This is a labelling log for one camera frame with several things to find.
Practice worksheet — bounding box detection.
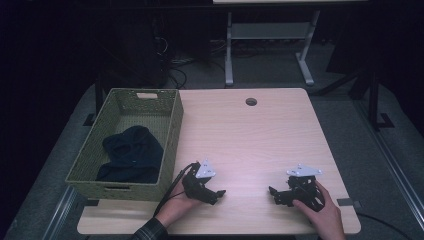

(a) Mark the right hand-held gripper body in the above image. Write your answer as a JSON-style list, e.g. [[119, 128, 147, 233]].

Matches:
[[282, 162, 326, 213]]

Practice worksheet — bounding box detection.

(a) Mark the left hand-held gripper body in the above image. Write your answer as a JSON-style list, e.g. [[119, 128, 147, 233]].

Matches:
[[181, 158, 218, 205]]

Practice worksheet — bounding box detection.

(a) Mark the person's left hand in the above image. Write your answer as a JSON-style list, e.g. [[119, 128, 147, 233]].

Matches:
[[154, 180, 203, 229]]

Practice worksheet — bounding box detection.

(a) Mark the person's right hand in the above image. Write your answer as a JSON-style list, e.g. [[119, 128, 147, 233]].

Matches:
[[292, 180, 347, 240]]

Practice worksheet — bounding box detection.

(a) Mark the grey tape strip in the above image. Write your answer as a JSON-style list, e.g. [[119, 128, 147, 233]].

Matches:
[[336, 197, 362, 208]]

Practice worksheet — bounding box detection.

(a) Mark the dark navy cloth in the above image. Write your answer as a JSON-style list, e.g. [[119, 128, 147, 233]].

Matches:
[[95, 125, 165, 185]]

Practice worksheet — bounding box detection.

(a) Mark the green woven basket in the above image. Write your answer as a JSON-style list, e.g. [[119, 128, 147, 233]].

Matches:
[[65, 87, 185, 203]]

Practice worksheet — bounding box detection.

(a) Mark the black metal stand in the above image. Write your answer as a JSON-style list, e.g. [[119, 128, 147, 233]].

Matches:
[[348, 64, 396, 132], [82, 71, 108, 127]]

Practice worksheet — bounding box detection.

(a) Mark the black computer tower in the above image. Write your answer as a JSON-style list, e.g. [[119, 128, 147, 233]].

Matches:
[[108, 13, 170, 90]]

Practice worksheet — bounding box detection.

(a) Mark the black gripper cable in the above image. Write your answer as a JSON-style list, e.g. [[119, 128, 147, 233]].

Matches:
[[152, 161, 201, 218]]

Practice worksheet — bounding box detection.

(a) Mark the black floor cable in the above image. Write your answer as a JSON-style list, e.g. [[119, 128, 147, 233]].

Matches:
[[357, 212, 414, 240]]

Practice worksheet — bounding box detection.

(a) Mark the metal floor rail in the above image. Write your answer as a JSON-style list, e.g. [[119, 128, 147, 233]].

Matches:
[[352, 99, 424, 232], [41, 185, 81, 240]]

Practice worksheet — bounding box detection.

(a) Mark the tangle of floor cables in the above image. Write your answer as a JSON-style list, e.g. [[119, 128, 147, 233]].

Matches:
[[154, 34, 231, 90]]

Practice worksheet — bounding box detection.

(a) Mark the white metal desk frame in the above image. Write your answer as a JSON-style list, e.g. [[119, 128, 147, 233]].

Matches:
[[224, 9, 321, 88]]

